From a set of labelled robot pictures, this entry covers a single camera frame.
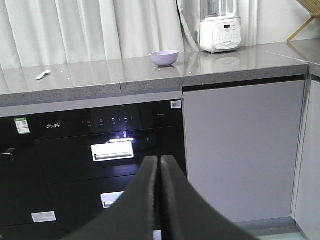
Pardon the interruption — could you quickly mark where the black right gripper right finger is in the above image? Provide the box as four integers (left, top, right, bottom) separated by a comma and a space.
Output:
159, 155, 255, 240

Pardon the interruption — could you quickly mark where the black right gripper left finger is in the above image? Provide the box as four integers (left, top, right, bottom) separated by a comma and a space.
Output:
65, 156, 158, 240

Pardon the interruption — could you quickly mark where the pale green plastic spoon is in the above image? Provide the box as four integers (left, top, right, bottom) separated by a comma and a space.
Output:
35, 70, 51, 81

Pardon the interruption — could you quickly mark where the purple plastic bowl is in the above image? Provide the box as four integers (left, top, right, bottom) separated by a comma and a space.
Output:
149, 50, 180, 67

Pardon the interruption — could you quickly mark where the black disinfection cabinet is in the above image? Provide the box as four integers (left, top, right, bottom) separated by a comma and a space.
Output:
26, 99, 187, 239

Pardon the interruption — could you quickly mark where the white info sticker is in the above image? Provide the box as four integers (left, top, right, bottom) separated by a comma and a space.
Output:
31, 211, 57, 223

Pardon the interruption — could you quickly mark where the grey cabinet door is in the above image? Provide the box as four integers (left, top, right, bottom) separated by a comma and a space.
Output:
183, 80, 305, 222

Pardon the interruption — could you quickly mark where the white QR sticker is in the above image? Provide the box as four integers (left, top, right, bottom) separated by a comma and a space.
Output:
170, 100, 182, 109

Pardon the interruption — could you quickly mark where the grey side cabinet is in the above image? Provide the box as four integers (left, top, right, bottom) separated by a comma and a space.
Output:
291, 75, 320, 240

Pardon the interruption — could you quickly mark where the green energy label sticker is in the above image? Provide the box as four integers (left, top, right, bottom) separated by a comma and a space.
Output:
14, 117, 31, 135

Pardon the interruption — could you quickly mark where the white blender appliance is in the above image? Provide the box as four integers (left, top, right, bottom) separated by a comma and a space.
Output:
198, 0, 242, 54

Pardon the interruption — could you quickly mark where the white curtain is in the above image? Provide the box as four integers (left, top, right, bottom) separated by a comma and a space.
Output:
0, 0, 320, 71

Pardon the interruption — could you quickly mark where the wooden dish rack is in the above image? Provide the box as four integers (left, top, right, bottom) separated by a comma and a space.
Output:
286, 0, 320, 43

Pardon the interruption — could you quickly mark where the lower silver drawer handle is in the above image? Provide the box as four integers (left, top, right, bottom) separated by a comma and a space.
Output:
100, 191, 124, 209

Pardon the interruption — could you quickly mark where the silver drawer handle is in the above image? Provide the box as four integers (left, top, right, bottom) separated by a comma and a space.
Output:
100, 191, 124, 209
90, 141, 134, 162

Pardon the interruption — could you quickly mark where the upper silver drawer handle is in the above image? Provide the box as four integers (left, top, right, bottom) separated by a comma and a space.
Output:
90, 141, 134, 162

